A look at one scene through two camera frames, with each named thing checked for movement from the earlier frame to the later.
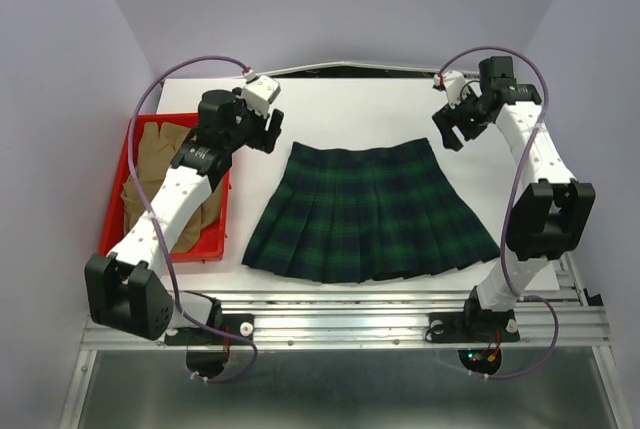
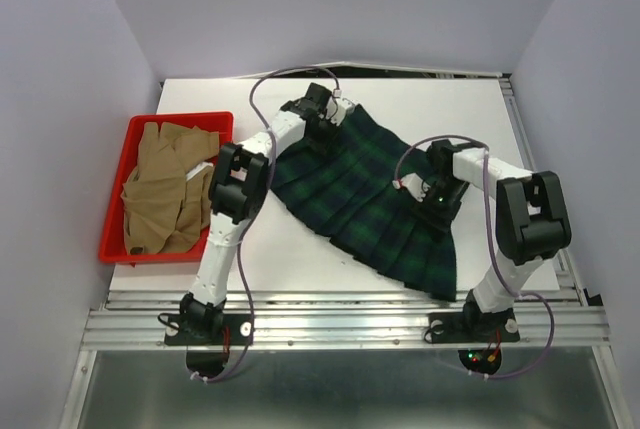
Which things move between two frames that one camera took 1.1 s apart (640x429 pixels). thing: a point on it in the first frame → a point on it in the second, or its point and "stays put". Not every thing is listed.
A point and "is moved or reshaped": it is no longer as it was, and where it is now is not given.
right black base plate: [474, 326] stays put
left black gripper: [265, 140] → [332, 129]
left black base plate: [208, 353] stays put
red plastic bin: [211, 244] stays put
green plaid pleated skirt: [365, 210] is moved or reshaped
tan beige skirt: [157, 147] stays put
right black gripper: [446, 118] → [422, 209]
